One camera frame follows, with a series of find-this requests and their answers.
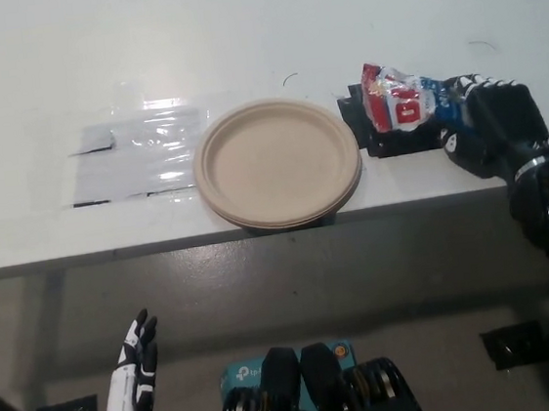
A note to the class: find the red blue sunflower seed bag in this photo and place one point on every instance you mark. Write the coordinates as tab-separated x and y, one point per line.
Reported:
402	108

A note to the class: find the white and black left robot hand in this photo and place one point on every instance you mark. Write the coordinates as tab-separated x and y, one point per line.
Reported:
124	408

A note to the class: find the teal tp-link box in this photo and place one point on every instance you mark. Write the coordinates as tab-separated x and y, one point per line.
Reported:
238	373

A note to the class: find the beige paper plate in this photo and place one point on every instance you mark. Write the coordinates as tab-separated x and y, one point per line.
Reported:
274	156
300	218

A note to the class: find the clear plastic taped sheet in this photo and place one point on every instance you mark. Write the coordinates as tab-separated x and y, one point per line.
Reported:
142	165

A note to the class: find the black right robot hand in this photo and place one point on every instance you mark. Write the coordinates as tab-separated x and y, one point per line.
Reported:
507	127

